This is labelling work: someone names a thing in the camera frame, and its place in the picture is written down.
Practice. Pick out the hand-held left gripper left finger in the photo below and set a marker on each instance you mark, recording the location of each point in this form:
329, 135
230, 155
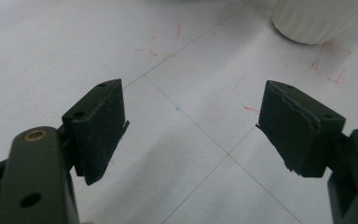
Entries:
101, 130

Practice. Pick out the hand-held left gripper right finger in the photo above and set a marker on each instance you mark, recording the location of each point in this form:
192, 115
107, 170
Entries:
298, 133

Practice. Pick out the white cup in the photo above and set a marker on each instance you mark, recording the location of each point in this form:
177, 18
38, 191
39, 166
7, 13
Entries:
317, 18

